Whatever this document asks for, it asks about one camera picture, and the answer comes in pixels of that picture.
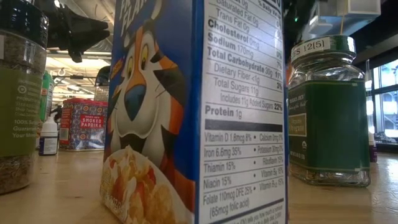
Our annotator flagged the green-lidded oregano glass jar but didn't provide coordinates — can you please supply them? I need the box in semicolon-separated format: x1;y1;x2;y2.
287;34;371;188

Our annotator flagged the black-lidded herb spice jar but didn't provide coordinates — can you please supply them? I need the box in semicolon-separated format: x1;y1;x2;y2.
0;0;50;195

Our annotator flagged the green Apple Jacks cereal box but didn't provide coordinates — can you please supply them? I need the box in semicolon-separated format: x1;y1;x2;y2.
39;70;55;123

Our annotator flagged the linear ceiling light track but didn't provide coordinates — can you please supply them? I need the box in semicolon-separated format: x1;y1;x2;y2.
46;49;113;60

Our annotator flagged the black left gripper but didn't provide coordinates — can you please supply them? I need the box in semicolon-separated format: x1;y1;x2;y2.
46;0;111;63

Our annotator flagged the metal box grater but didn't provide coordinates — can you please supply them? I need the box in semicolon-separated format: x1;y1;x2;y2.
94;65;112;103

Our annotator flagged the white ceiling-mounted box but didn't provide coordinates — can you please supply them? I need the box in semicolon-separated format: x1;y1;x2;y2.
336;0;382;18

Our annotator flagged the purple white-capped dropper bottle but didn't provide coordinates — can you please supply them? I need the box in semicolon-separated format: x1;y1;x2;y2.
369;132;378;163

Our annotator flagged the blue Frosted Flakes cereal box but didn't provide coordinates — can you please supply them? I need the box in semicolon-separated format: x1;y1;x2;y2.
99;0;289;224

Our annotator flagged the smoked paprika tin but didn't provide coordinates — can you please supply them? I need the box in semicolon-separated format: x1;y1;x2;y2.
58;98;109;151

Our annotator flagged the blue-label white-capped dropper bottle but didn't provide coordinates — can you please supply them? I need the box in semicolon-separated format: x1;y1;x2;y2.
38;116;59;156

